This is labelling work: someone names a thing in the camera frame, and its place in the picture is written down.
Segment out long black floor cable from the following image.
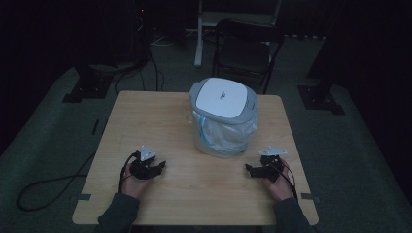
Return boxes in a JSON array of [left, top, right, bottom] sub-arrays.
[[16, 151, 97, 213]]

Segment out grey tape piece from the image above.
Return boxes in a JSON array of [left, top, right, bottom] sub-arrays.
[[299, 192, 321, 204], [69, 193, 93, 203]]

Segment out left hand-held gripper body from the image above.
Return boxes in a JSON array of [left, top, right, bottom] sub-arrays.
[[129, 145, 158, 181]]

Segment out grey trash can white lid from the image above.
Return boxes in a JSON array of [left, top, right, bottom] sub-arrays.
[[189, 77, 259, 159]]

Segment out black stand base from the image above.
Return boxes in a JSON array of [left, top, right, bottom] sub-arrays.
[[296, 0, 346, 117], [61, 63, 114, 104]]

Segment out right hand-held gripper black cable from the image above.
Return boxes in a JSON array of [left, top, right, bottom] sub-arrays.
[[271, 160, 298, 199]]

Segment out left hand-held gripper black cable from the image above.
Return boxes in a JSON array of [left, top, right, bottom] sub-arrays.
[[117, 151, 141, 194]]

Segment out black cables bundle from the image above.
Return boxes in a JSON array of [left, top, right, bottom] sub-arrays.
[[114, 6, 165, 95]]

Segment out hand-held gripper black cable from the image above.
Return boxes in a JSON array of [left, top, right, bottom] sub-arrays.
[[117, 151, 141, 194], [271, 160, 298, 199]]

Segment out black tape strip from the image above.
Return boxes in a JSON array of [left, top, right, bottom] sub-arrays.
[[90, 118, 101, 136]]

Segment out clear plastic trash bag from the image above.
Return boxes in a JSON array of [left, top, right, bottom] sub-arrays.
[[191, 110, 258, 155]]

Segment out person's right hand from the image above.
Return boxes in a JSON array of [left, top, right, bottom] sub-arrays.
[[262, 158, 296, 202]]

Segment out person's left hand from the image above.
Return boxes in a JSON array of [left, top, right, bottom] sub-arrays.
[[120, 161, 152, 199]]

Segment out black folding chair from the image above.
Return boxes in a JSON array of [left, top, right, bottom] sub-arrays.
[[211, 18, 286, 95]]

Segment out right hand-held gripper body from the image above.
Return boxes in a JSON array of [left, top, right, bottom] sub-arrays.
[[256, 146, 289, 183]]

